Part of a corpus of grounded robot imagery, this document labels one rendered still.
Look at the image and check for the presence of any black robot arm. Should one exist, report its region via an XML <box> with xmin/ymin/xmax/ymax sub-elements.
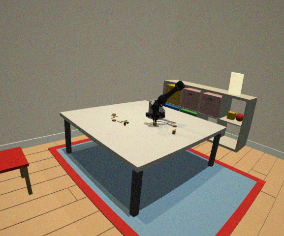
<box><xmin>151</xmin><ymin>81</ymin><xmax>185</xmax><ymax>117</ymax></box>

